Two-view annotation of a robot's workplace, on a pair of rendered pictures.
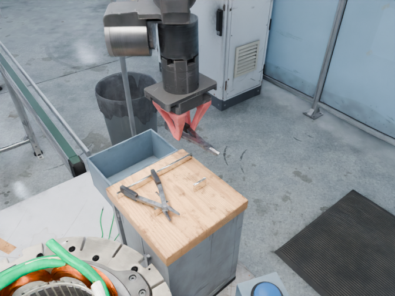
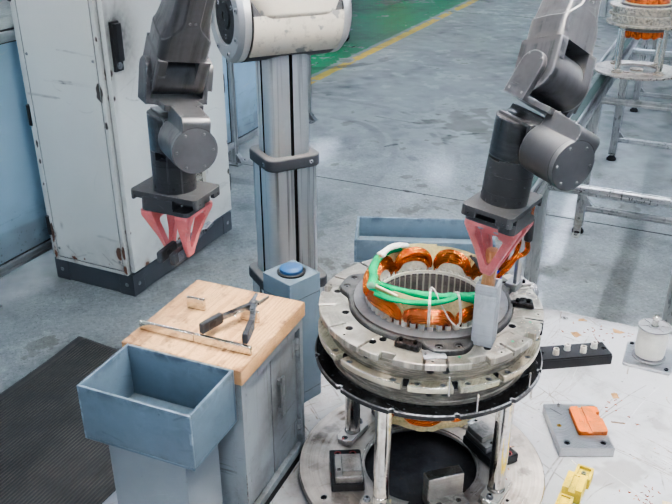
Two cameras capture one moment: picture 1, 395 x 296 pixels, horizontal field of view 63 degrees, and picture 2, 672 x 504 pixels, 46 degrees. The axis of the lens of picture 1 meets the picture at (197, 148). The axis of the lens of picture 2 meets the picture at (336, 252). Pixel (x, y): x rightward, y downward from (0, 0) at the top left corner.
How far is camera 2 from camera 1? 1.24 m
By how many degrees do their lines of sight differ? 92
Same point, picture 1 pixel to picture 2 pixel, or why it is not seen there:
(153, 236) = (286, 315)
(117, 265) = (342, 299)
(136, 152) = (115, 423)
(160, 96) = (205, 190)
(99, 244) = (331, 315)
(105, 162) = (166, 428)
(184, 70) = not seen: hidden behind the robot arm
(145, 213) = (260, 329)
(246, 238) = not seen: outside the picture
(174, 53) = not seen: hidden behind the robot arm
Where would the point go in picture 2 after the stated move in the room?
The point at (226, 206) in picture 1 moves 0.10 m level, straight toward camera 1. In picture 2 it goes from (215, 288) to (277, 278)
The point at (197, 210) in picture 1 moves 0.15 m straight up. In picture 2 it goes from (233, 302) to (227, 210)
